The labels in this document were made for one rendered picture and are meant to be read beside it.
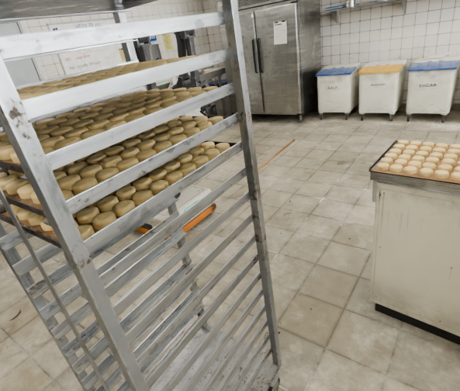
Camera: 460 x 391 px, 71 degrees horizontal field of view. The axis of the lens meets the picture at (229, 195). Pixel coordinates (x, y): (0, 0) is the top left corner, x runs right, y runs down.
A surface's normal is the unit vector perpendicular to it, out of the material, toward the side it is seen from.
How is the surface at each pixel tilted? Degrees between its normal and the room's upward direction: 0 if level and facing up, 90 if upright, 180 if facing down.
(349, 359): 0
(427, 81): 92
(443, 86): 92
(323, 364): 0
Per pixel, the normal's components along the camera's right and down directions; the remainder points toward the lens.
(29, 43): 0.81, 0.15
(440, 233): -0.65, 0.44
